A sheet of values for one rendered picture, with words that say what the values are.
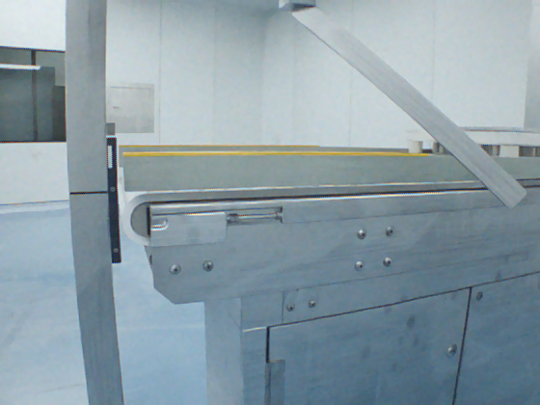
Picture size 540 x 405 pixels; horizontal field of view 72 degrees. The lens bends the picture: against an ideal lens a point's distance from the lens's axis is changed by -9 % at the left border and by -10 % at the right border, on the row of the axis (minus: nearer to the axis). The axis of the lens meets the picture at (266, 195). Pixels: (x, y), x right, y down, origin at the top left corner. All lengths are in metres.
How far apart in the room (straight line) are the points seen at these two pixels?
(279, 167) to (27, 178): 5.27
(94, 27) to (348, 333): 0.57
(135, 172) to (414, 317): 0.44
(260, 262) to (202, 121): 5.72
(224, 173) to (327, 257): 0.15
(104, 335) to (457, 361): 0.59
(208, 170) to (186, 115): 5.63
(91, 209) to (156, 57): 5.33
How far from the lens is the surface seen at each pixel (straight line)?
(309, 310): 0.51
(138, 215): 0.38
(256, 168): 0.39
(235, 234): 0.40
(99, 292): 0.70
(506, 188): 0.44
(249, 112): 6.47
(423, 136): 0.79
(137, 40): 5.90
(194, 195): 0.39
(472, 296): 0.71
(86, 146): 0.65
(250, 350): 0.50
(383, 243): 0.48
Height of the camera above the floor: 0.95
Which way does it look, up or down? 9 degrees down
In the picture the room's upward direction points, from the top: 1 degrees clockwise
